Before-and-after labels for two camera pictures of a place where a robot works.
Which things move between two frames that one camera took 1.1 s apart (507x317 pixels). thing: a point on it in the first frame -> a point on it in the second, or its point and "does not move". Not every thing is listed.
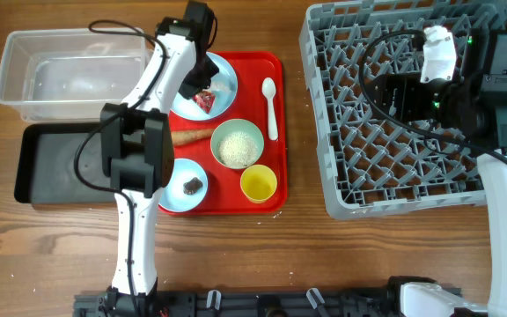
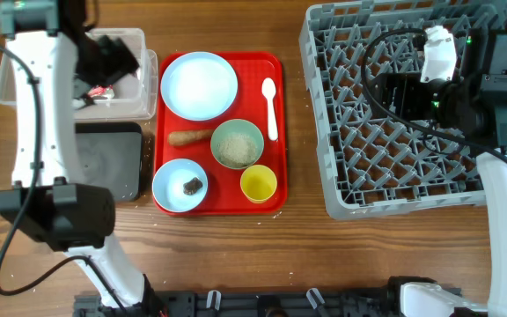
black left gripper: (209, 70) -> (120, 62)
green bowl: (237, 143) does not move
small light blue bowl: (187, 187) does not move
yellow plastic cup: (258, 183) does not move
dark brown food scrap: (192, 186) does not move
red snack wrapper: (205, 99) -> (101, 90)
